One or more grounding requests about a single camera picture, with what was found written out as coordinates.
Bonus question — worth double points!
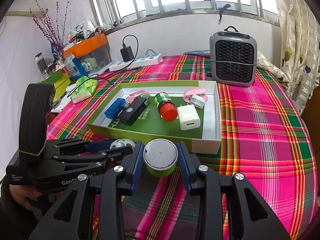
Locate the dark green box lid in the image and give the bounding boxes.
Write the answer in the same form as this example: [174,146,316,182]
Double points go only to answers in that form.
[41,69,64,84]

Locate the white round disc device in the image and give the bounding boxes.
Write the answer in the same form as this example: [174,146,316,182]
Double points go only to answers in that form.
[188,94,207,110]

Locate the pink oval case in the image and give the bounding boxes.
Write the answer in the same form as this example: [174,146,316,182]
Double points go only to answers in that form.
[128,91,150,104]

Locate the white power strip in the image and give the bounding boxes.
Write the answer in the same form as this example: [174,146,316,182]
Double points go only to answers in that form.
[109,53,163,72]

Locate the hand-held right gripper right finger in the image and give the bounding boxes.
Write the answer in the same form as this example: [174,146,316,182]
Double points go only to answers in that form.
[177,142,290,240]

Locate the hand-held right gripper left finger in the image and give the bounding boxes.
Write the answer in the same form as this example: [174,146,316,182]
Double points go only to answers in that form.
[29,142,144,240]

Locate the glass jar dark contents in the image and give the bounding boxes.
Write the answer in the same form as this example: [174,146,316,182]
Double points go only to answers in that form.
[34,52,48,74]

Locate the black charger cable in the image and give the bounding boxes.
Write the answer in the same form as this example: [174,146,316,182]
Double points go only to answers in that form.
[87,35,142,90]

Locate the green holder white round top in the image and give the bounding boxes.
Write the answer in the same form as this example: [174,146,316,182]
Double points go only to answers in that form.
[143,139,178,178]

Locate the patterned pillow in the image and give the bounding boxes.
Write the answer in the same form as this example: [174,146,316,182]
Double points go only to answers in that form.
[256,51,292,89]

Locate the white USB charger plug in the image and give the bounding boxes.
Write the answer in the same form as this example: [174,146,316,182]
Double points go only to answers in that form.
[177,104,201,131]

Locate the black power adapter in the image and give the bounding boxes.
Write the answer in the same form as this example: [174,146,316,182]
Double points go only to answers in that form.
[120,46,133,62]

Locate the blue printed carton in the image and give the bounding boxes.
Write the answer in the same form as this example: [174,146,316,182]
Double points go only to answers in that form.
[64,53,88,79]

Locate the yellow-green cardboard box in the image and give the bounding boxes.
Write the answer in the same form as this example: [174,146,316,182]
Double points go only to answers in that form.
[51,73,72,103]

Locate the person's left hand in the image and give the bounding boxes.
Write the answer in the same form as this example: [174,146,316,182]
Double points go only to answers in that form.
[9,184,43,209]

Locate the grey flat object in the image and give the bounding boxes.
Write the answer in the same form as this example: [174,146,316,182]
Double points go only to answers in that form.
[182,49,211,57]

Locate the black handheld device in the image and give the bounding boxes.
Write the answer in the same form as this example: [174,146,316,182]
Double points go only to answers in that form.
[120,97,150,126]

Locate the black window hook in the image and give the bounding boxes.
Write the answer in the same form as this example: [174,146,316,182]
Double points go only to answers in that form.
[218,4,232,22]

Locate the green cardboard box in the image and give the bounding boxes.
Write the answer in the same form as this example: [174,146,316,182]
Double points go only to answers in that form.
[86,80,222,155]

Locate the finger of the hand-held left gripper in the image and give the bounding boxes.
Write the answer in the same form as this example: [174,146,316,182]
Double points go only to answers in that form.
[46,139,115,154]
[54,146,133,167]

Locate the purple flower branches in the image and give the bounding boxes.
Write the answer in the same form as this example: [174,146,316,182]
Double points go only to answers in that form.
[29,0,73,53]

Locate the small pink clip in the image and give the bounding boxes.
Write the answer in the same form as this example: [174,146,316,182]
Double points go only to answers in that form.
[183,88,208,100]

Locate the red lid glass jar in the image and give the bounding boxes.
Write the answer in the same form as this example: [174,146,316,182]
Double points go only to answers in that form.
[154,92,178,122]

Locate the patterned curtain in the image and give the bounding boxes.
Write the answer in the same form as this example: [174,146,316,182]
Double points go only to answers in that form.
[271,0,320,113]

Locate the grey portable heater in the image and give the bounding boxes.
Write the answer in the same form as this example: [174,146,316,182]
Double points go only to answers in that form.
[206,26,258,87]

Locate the green tissue pack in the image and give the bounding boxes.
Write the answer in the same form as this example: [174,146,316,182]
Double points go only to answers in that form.
[71,76,97,104]

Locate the orange lid plastic bin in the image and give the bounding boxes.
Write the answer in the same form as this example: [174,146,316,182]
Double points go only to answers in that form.
[62,33,112,68]

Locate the white panda round device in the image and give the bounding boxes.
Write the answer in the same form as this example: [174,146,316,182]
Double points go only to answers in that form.
[110,139,137,155]

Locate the plaid tablecloth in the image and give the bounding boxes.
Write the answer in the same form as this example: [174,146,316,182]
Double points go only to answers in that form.
[46,55,318,240]

